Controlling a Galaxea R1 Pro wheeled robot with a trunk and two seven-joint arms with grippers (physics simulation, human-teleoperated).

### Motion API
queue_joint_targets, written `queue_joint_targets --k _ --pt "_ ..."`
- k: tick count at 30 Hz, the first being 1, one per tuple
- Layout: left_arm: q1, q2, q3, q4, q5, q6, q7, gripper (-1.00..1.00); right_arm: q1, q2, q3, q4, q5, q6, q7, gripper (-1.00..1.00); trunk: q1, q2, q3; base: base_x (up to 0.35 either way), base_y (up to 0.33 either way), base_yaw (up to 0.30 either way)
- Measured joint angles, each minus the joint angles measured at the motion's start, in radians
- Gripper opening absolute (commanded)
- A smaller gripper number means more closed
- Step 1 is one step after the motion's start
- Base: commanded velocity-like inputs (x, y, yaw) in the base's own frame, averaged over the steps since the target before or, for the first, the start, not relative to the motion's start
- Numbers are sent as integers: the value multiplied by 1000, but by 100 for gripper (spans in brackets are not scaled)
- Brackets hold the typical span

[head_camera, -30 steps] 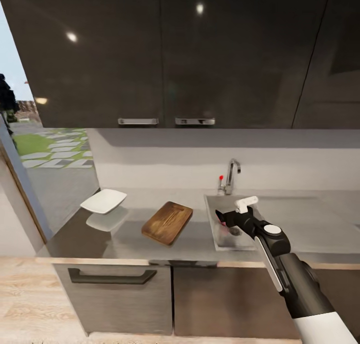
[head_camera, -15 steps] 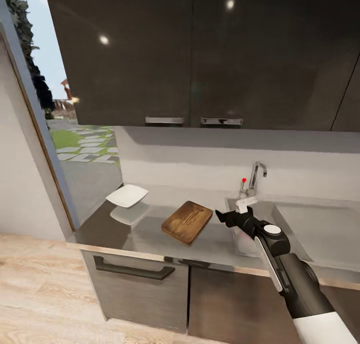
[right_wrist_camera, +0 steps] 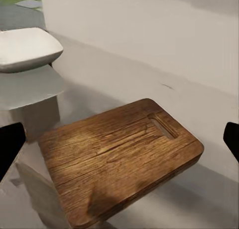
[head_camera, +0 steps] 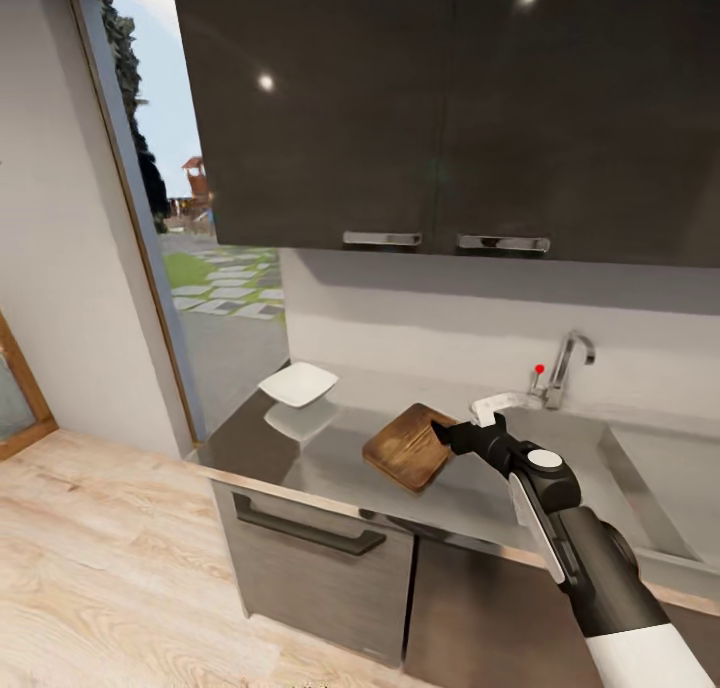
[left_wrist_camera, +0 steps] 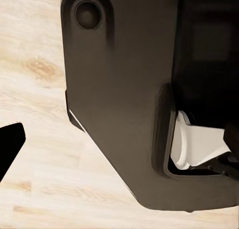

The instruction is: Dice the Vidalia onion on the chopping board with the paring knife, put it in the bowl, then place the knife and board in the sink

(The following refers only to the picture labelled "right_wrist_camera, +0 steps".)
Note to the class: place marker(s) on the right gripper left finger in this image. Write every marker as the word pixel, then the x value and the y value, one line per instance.
pixel 12 138

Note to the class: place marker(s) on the bowl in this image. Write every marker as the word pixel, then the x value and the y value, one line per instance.
pixel 27 49

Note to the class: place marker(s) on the fixed window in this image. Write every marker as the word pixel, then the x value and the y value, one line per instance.
pixel 21 14

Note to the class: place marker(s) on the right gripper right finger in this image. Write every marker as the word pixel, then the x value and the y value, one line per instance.
pixel 231 138

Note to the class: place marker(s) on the cutting board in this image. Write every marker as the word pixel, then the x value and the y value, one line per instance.
pixel 100 163

